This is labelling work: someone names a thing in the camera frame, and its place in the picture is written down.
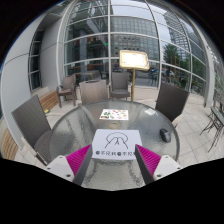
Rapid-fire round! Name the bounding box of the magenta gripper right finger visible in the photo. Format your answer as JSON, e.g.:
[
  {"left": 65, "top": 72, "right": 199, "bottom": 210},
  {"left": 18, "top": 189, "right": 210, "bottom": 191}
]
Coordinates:
[{"left": 134, "top": 143, "right": 183, "bottom": 186}]

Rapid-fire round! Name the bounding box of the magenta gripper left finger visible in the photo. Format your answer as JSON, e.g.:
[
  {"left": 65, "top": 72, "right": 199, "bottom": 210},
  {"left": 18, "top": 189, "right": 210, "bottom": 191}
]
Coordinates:
[{"left": 45, "top": 144, "right": 94, "bottom": 187}]

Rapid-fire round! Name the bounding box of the black computer mouse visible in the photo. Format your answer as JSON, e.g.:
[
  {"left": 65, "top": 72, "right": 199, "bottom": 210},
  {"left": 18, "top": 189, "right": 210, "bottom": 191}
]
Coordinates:
[{"left": 160, "top": 129, "right": 171, "bottom": 143}]

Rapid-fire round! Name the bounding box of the white printed mouse pad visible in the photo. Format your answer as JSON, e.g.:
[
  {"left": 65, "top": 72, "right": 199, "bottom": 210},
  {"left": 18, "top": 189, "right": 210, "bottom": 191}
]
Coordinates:
[{"left": 92, "top": 129, "right": 142, "bottom": 160}]

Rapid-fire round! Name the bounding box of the round glass patio table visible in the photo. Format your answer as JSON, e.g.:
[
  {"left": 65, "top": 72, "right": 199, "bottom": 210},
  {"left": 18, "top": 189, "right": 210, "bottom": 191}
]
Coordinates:
[{"left": 50, "top": 100, "right": 180, "bottom": 190}]

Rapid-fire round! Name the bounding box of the round brass table ornament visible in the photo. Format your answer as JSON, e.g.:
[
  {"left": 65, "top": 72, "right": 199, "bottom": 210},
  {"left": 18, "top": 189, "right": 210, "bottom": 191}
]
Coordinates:
[{"left": 108, "top": 122, "right": 119, "bottom": 130}]

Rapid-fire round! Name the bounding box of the colourful picture menu card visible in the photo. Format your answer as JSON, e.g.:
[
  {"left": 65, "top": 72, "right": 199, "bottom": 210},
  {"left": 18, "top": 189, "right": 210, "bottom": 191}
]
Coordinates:
[{"left": 100, "top": 109, "right": 129, "bottom": 120}]

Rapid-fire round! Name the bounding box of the grey wicker chair right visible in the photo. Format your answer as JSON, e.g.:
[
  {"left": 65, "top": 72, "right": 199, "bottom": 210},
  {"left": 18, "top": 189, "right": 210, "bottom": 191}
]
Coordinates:
[{"left": 155, "top": 83, "right": 189, "bottom": 127}]

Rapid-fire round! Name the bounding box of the grey wicker chair left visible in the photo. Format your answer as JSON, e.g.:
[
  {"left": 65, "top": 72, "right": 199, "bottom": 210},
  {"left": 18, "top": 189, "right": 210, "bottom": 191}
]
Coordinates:
[{"left": 12, "top": 95, "right": 52, "bottom": 164}]

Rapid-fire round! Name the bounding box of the grey wicker chair behind table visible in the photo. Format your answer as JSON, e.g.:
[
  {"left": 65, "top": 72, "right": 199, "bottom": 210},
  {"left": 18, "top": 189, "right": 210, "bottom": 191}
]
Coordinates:
[{"left": 79, "top": 80, "right": 108, "bottom": 104}]

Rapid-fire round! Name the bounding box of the grey wicker armchair far left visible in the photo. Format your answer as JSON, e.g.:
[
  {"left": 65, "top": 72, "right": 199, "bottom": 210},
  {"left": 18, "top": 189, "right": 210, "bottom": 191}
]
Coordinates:
[{"left": 56, "top": 75, "right": 77, "bottom": 107}]

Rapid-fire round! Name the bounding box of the grey wicker armchair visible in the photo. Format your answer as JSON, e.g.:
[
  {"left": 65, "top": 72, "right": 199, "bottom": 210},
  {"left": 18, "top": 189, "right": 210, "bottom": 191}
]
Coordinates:
[
  {"left": 56, "top": 75, "right": 77, "bottom": 107},
  {"left": 110, "top": 72, "right": 130, "bottom": 99}
]

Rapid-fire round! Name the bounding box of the grey wicker armchair far centre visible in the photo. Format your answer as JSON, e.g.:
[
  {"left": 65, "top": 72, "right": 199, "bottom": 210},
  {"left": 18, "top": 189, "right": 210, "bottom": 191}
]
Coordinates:
[{"left": 110, "top": 72, "right": 130, "bottom": 99}]

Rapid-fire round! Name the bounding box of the gold menu display stand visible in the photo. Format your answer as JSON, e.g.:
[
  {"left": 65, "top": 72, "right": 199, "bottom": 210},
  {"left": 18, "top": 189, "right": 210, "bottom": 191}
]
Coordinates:
[{"left": 118, "top": 49, "right": 151, "bottom": 102}]

